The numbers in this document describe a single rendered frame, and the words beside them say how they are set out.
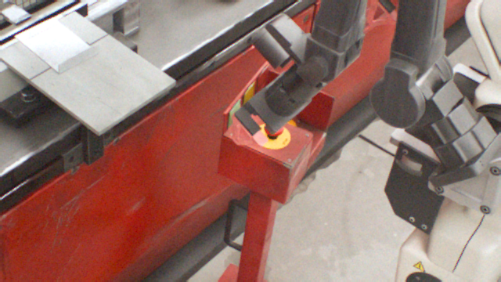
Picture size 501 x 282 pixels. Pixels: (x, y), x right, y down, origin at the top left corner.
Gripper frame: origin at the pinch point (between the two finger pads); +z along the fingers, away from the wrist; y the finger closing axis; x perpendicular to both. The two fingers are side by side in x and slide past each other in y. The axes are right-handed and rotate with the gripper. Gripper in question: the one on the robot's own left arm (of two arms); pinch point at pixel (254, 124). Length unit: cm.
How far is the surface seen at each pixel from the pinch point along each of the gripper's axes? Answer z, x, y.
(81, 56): 12.5, -28.7, 9.0
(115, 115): 7.8, -16.3, 14.5
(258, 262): 62, 25, -21
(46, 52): 16.4, -33.6, 11.3
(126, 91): 9.1, -18.6, 8.9
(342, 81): 66, 7, -85
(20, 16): 20.9, -43.0, 7.6
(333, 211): 94, 35, -73
